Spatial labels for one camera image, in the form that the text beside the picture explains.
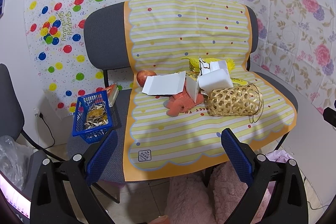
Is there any woven bamboo basket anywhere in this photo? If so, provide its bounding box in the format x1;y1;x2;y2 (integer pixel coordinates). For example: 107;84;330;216
205;84;264;117

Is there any white foam block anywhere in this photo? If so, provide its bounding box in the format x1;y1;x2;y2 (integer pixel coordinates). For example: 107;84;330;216
198;60;233;93

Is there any white cardboard piece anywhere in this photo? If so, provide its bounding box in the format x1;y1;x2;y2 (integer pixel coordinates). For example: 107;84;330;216
186;76;199;102

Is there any yellow foam fruit net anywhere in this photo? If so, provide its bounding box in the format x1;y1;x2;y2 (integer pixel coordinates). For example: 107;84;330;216
182;57;236;76

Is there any white cardboard sheet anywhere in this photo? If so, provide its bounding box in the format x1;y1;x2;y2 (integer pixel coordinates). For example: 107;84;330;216
142;71;186;96

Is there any pink bag trash bin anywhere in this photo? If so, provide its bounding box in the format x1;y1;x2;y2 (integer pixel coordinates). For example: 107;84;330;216
265;149;294;163

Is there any clear plastic bag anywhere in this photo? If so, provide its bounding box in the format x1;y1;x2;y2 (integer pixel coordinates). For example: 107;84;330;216
0;135;34;190

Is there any pink fluffy rug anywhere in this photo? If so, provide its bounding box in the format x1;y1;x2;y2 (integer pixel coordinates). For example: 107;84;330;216
163;160;272;224

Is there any blue plastic basket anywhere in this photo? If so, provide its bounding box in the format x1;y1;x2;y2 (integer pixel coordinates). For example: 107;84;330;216
72;90;113;144

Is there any stack of books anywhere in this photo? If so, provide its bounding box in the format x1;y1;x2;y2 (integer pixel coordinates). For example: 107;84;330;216
101;84;119;107

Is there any red apple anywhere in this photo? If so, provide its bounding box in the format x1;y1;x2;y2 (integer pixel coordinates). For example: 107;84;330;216
137;70;157;88

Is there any dark grey chair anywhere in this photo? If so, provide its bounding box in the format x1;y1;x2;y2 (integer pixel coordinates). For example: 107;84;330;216
67;2;298;188

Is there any floral pattern plastic sheet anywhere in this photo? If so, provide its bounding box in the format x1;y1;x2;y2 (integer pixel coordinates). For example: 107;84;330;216
244;0;335;111

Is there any yellow striped plastic cover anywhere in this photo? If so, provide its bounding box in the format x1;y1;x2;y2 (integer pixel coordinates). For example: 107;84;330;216
123;0;297;182

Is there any black power cable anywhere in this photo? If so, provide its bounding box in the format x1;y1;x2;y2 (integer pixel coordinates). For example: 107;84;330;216
37;112;56;150

